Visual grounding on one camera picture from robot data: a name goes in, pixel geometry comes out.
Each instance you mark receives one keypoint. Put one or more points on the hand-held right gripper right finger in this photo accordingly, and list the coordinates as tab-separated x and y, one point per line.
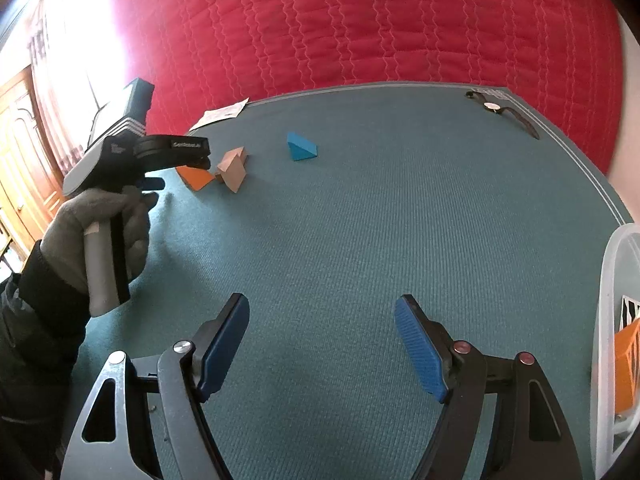
420	355

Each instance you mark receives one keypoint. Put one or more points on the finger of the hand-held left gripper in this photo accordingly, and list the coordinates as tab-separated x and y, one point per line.
152	184
199	161

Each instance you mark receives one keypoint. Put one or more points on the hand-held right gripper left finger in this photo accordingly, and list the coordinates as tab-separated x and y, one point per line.
225	345

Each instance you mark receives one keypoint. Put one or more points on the orange striped wedge block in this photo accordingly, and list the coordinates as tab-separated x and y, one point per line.
629	360
196	177

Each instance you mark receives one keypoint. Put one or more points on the beige wooden triangle block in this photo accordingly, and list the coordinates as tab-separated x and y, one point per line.
232	156
235	180

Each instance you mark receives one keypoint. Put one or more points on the clear plastic container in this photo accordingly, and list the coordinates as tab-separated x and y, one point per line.
605	310

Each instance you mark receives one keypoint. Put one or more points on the white striped wedge block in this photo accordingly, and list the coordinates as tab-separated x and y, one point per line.
631	312

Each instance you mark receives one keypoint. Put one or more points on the person's left forearm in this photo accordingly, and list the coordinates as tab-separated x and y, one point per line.
35	320

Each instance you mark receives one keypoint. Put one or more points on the person's left hand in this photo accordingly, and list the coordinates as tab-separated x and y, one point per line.
65	240

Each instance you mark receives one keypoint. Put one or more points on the white paper sheet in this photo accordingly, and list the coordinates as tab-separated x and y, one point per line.
220	115

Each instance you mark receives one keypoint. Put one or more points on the wooden door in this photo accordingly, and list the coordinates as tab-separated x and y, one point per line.
20	150

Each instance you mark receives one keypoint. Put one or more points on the blue wedge block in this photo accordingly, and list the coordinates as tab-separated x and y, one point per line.
300	149

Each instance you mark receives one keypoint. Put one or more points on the window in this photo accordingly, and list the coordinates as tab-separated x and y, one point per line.
100	35

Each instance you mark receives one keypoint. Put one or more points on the red quilted blanket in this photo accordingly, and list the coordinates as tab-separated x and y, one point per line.
350	25

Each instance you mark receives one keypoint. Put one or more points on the black wristwatch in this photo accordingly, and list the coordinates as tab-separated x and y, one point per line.
492	106

